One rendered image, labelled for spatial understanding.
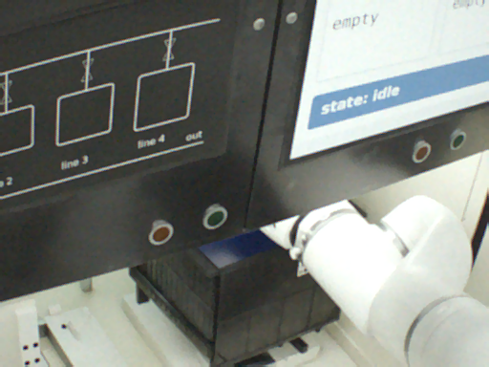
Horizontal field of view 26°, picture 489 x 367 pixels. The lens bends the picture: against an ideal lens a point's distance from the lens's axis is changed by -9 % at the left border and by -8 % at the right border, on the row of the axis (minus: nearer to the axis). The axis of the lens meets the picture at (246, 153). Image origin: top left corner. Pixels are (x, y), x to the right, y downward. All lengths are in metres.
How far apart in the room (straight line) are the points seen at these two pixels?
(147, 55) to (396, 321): 0.36
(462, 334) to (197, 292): 0.54
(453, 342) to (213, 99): 0.27
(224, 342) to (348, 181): 0.44
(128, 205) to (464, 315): 0.29
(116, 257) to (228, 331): 0.49
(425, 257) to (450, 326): 0.18
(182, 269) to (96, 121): 0.59
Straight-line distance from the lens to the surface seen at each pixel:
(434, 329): 0.90
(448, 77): 0.98
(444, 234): 1.09
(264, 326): 1.38
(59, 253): 0.84
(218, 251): 1.42
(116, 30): 0.74
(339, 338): 1.58
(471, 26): 0.96
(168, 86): 0.79
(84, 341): 1.50
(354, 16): 0.85
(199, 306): 1.34
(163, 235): 0.88
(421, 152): 1.01
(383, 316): 1.00
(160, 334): 1.52
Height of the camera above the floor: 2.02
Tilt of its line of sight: 37 degrees down
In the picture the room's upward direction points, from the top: 9 degrees clockwise
